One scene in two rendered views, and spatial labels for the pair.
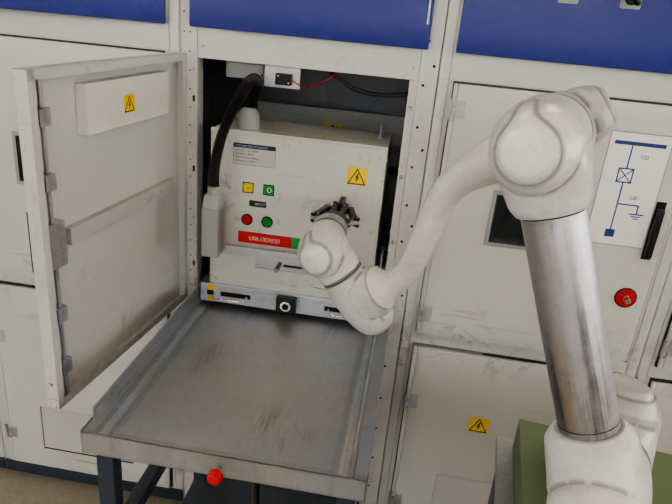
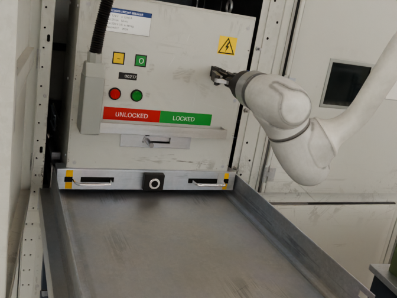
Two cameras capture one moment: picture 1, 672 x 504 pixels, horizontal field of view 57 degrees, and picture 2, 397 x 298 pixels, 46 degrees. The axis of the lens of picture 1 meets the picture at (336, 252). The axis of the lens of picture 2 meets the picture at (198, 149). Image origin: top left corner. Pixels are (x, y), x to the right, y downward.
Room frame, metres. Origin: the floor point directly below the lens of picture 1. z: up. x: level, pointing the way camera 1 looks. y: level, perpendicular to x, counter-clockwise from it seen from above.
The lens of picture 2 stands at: (0.48, 0.67, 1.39)
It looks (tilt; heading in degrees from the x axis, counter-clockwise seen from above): 16 degrees down; 330
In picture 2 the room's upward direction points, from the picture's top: 9 degrees clockwise
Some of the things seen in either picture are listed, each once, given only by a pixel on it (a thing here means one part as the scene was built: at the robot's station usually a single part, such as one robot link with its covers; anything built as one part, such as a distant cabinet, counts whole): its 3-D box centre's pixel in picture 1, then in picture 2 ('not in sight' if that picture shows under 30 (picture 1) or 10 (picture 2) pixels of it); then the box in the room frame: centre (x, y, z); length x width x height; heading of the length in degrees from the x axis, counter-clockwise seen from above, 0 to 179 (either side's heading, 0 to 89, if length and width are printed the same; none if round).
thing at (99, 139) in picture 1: (119, 212); (13, 75); (1.44, 0.55, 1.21); 0.63 x 0.07 x 0.74; 168
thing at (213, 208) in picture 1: (213, 223); (90, 97); (1.61, 0.35, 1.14); 0.08 x 0.05 x 0.17; 174
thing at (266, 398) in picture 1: (261, 377); (180, 255); (1.36, 0.16, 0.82); 0.68 x 0.62 x 0.06; 174
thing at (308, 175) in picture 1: (292, 222); (163, 94); (1.66, 0.13, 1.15); 0.48 x 0.01 x 0.48; 84
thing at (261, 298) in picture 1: (288, 299); (149, 177); (1.67, 0.13, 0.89); 0.54 x 0.05 x 0.06; 84
